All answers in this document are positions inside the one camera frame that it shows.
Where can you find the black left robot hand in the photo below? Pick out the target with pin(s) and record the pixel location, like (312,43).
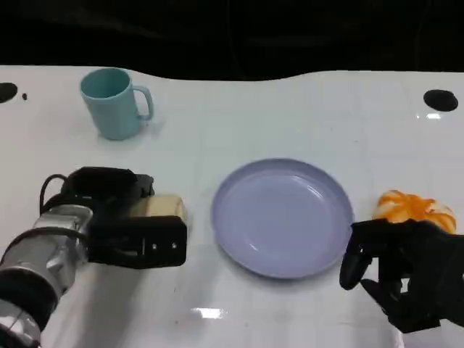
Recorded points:
(101,188)

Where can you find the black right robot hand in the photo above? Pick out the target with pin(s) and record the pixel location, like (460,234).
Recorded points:
(420,261)

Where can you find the orange and white bread roll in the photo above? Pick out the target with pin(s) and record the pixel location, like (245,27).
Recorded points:
(413,208)

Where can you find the lilac plate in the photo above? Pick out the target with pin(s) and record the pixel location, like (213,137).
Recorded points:
(282,221)

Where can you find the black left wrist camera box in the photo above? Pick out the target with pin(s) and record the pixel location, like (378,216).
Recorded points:
(145,241)

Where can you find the pale green mug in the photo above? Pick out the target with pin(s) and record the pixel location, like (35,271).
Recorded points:
(112,108)

